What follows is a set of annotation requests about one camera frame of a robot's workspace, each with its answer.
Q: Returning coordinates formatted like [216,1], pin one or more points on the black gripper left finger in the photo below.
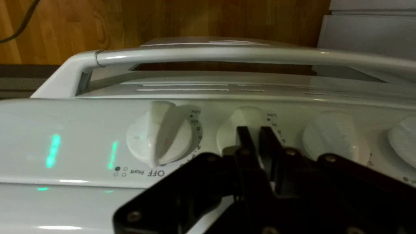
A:
[256,197]

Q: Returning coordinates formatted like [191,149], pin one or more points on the white oven door handle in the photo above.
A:
[64,83]

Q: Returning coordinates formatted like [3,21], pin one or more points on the white gas stove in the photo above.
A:
[65,166]

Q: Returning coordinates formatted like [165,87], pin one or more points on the stove knob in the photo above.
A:
[336,132]
[250,117]
[402,138]
[163,134]

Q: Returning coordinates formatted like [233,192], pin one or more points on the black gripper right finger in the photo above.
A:
[291,201]

